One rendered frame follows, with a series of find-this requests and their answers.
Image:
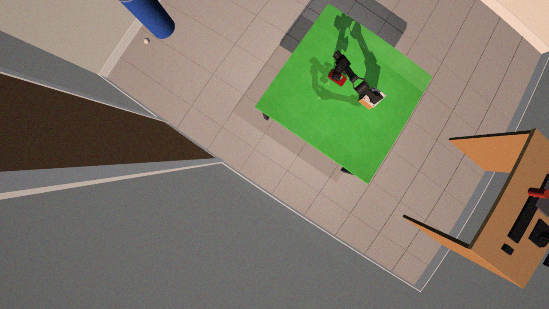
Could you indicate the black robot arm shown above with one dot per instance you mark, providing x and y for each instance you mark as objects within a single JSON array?
[{"x": 363, "y": 88}]

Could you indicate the red circuit board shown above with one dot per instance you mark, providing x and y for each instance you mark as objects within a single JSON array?
[{"x": 341, "y": 81}]

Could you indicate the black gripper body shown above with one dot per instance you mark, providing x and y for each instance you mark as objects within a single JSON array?
[{"x": 336, "y": 76}]

